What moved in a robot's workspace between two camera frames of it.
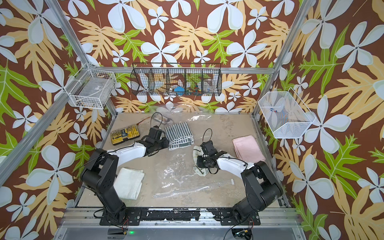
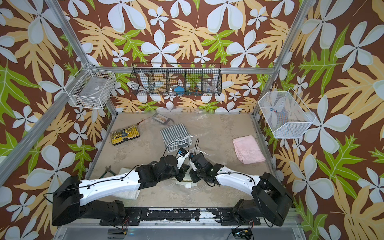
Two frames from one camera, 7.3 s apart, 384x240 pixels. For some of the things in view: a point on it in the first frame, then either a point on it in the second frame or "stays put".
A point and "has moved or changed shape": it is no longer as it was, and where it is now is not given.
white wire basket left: [91, 88] stays put
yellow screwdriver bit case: [120, 135] stays put
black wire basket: [176, 79] stays put
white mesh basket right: [285, 115] stays put
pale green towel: [197, 151] has moved or changed shape
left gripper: [166, 143] -> [183, 169]
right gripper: [199, 164] -> [194, 178]
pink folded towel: [247, 149] stays put
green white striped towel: [178, 135] stays put
